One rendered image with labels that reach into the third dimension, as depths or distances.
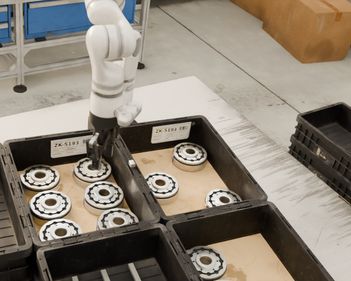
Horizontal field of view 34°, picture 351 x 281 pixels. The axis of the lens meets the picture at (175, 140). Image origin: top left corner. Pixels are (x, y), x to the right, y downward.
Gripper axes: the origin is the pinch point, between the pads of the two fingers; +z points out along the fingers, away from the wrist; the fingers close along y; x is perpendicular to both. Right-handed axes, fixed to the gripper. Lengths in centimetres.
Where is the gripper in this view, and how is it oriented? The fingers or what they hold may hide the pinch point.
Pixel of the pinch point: (102, 157)
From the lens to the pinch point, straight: 140.9
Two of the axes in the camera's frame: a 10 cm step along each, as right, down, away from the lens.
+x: 9.2, 3.1, -2.3
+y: -3.6, 5.0, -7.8
